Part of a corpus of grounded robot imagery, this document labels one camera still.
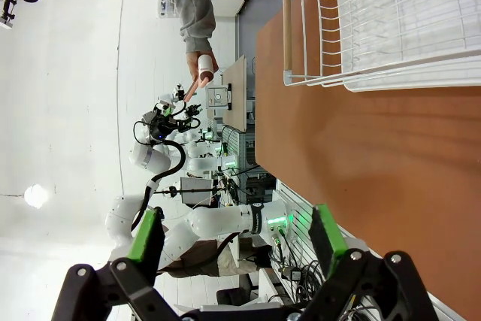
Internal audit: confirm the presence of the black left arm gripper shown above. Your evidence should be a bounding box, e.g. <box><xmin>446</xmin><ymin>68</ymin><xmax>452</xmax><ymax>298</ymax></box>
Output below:
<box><xmin>52</xmin><ymin>104</ymin><xmax>203</xmax><ymax>321</ymax></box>

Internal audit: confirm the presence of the black green-padded right gripper finger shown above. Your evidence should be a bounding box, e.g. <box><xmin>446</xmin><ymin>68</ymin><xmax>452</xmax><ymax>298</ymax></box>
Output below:
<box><xmin>300</xmin><ymin>203</ymin><xmax>440</xmax><ymax>321</ymax></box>

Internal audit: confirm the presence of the white lint roller pink handle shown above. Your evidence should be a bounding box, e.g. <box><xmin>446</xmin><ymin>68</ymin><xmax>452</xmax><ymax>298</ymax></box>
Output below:
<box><xmin>182</xmin><ymin>53</ymin><xmax>216</xmax><ymax>104</ymax></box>

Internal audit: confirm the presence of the grey-sleeved person forearm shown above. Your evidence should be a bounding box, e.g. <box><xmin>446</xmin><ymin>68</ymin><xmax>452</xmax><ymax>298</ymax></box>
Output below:
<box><xmin>138</xmin><ymin>0</ymin><xmax>217</xmax><ymax>55</ymax></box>

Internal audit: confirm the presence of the person hand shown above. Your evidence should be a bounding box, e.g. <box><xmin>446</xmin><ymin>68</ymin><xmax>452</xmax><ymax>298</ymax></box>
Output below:
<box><xmin>185</xmin><ymin>49</ymin><xmax>220</xmax><ymax>82</ymax></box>

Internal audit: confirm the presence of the grey monitor box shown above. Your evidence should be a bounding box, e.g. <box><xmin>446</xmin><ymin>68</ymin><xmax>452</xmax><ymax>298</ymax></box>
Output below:
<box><xmin>180</xmin><ymin>177</ymin><xmax>216</xmax><ymax>206</ymax></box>

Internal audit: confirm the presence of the light wooden board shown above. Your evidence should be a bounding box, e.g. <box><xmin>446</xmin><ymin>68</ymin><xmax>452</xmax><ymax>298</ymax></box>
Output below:
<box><xmin>220</xmin><ymin>55</ymin><xmax>248</xmax><ymax>132</ymax></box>

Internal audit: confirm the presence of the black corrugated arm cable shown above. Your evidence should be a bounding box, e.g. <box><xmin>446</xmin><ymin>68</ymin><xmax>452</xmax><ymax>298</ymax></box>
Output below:
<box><xmin>130</xmin><ymin>139</ymin><xmax>188</xmax><ymax>232</ymax></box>

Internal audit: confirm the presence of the white slotted wall panel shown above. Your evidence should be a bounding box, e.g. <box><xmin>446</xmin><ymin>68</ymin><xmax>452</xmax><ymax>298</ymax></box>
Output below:
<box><xmin>277</xmin><ymin>180</ymin><xmax>380</xmax><ymax>273</ymax></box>

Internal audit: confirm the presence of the black cable bundle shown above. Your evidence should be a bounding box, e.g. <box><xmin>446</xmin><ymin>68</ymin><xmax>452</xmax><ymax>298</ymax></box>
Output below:
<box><xmin>271</xmin><ymin>234</ymin><xmax>331</xmax><ymax>303</ymax></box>

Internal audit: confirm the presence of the white wire dish rack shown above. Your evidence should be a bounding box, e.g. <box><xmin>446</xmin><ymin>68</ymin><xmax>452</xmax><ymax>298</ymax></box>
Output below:
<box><xmin>280</xmin><ymin>0</ymin><xmax>481</xmax><ymax>93</ymax></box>

